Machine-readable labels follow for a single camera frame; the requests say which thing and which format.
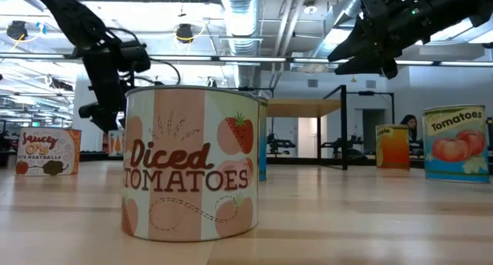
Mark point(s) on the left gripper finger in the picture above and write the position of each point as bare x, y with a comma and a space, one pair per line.
106, 123
88, 111

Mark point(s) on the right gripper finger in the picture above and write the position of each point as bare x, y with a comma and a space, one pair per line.
352, 45
362, 64

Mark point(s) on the small white carrot can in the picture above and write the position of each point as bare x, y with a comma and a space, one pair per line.
115, 143

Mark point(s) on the Saucy O's can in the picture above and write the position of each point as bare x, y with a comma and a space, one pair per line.
46, 149

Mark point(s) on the Diced Tomatoes can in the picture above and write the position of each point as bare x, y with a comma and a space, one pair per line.
185, 161

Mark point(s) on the orange apple can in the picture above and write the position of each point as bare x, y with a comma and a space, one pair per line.
392, 149

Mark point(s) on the teal Cherries can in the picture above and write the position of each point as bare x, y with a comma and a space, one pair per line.
263, 141

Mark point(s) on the blue Tomatoes can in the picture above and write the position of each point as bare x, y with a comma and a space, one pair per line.
456, 149

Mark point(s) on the background black robot arm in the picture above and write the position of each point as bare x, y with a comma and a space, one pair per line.
279, 143
339, 145

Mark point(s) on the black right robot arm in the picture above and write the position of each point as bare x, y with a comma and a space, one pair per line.
443, 14

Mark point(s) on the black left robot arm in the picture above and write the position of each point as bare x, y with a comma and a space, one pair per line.
77, 26

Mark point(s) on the wooden shelf with black legs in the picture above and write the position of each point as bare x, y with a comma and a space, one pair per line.
300, 108

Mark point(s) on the white round column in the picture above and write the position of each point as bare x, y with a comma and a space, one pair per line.
90, 141

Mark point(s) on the person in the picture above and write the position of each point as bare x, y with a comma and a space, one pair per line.
411, 123

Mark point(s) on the black hanging ceiling device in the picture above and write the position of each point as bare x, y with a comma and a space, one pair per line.
17, 30
185, 33

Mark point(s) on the silver slanted ventilation duct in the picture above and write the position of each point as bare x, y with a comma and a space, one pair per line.
346, 11

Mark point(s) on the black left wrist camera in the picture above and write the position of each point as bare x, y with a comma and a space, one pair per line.
135, 57

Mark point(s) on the black background table frame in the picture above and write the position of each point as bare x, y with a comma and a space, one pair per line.
392, 107

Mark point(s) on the suspended linear light rail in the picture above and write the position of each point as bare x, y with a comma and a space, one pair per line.
181, 58

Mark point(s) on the silver round ventilation duct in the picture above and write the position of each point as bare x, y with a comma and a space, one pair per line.
240, 26

